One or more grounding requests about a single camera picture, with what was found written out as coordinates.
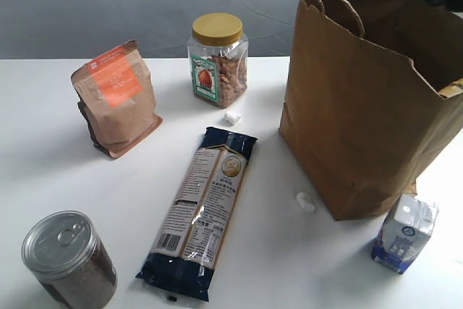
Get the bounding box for dark blue noodle package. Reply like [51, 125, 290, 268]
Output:
[136, 127, 257, 302]

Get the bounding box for white cube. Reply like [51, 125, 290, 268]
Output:
[224, 111, 242, 125]
[296, 192, 316, 213]

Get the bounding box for blue and white milk carton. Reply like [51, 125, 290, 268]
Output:
[371, 194, 438, 274]

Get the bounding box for brown paper shopping bag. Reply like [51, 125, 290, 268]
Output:
[279, 0, 462, 221]

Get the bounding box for kraft pouch with orange label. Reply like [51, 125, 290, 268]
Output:
[71, 40, 163, 158]

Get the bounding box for almond jar with yellow lid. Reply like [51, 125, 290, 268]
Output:
[187, 12, 248, 109]

